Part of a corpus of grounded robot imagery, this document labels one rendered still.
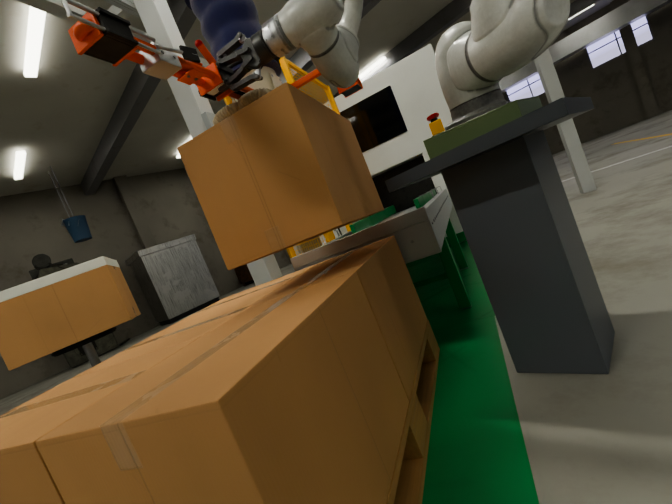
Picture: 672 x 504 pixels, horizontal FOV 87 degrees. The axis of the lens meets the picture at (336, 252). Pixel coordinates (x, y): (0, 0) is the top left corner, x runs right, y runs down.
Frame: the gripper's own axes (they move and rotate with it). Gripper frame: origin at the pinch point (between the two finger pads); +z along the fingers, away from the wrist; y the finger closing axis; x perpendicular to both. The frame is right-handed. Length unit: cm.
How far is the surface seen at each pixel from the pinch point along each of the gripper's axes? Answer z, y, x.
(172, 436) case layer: -11, 69, -64
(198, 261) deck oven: 598, 6, 612
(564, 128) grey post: -160, 49, 344
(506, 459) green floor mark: -41, 120, -12
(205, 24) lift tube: 4.6, -26.4, 16.7
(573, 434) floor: -57, 120, -6
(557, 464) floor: -51, 120, -14
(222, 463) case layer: -17, 74, -64
